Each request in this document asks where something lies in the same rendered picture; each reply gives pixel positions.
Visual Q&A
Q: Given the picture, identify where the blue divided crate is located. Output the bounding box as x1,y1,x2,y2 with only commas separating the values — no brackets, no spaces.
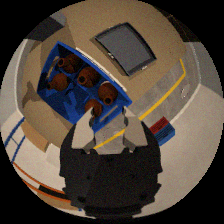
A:
36,41,133,134

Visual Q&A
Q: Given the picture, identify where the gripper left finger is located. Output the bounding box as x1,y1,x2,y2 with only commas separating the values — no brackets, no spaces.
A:
59,107,96,177

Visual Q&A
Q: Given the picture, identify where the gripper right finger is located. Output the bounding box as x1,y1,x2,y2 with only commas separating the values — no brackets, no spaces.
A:
122,106,163,174

